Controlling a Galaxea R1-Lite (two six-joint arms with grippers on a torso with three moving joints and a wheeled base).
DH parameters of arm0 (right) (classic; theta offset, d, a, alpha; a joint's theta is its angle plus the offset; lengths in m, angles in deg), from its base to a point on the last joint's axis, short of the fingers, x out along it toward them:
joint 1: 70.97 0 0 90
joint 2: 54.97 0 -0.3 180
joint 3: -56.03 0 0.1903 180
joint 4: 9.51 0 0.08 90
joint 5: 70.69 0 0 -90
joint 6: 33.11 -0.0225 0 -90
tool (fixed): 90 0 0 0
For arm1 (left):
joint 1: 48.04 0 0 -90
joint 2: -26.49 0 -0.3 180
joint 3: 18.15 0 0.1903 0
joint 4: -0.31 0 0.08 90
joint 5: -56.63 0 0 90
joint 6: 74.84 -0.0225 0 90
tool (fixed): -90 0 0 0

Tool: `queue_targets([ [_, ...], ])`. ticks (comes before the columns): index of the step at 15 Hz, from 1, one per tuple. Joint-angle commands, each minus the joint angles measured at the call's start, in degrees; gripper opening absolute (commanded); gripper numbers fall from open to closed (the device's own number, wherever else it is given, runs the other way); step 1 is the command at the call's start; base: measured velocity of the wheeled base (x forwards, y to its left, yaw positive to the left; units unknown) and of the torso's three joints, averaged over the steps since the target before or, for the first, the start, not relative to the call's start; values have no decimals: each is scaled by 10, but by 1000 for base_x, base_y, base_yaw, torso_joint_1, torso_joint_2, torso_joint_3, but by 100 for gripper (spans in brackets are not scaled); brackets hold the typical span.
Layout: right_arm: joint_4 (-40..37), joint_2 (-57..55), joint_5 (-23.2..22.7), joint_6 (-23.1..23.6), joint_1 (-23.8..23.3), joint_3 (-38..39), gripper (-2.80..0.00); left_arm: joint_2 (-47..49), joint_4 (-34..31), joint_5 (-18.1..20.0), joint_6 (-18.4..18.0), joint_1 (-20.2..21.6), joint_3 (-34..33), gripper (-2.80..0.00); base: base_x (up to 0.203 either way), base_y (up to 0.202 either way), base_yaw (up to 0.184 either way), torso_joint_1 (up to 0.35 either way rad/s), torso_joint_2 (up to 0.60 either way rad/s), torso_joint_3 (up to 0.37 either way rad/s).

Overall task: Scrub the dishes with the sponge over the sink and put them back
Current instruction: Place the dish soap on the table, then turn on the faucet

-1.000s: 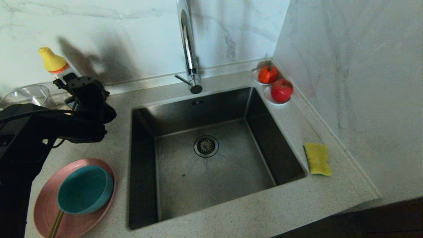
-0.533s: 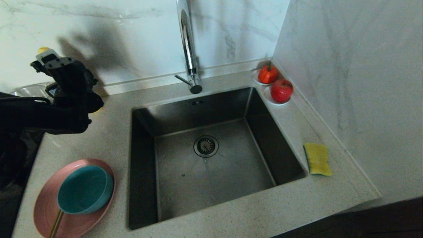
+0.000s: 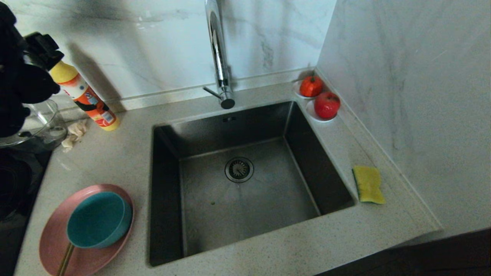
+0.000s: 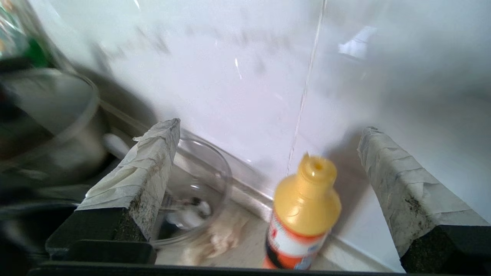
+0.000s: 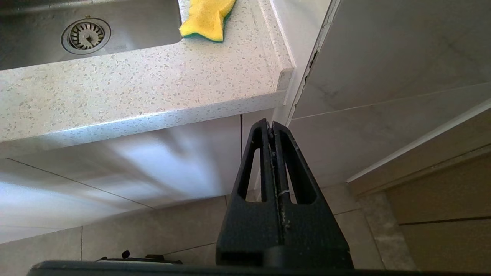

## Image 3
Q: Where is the orange detergent bottle yellow cap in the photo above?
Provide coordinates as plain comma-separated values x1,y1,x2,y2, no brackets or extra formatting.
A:
49,61,120,131

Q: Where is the chrome kitchen faucet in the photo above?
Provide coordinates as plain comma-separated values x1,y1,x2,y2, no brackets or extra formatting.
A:
203,0,236,110

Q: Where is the golden utensil handle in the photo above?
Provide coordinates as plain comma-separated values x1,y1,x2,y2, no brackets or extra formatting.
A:
57,242,76,276

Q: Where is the yellow sponge green backing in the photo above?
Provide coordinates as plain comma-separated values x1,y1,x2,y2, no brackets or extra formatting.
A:
353,166,386,205

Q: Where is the stainless steel sink basin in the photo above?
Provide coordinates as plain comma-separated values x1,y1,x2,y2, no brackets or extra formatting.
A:
148,100,355,266

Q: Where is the clear glass jug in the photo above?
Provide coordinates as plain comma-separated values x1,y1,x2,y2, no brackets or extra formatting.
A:
0,99,69,149

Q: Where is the crumpled beige tissue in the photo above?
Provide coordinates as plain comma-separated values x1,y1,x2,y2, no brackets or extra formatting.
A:
61,120,89,153

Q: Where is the black stove cooktop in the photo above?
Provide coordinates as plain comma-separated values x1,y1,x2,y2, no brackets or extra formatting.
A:
0,148,53,276

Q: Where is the teal bowl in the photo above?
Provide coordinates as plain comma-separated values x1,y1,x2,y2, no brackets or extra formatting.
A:
67,191,133,248

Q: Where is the pink plate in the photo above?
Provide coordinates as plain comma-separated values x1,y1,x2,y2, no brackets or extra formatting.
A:
39,183,135,276

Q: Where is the round metal drain strainer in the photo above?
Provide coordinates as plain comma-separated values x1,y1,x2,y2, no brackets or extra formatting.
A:
225,156,254,183

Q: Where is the small white dish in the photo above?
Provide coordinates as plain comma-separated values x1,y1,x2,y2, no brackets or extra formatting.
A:
306,100,337,123
293,80,323,100

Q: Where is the red tomato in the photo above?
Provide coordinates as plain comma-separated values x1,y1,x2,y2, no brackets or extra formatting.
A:
299,75,323,98

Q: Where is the red apple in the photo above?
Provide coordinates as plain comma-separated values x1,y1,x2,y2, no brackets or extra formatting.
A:
314,91,341,119

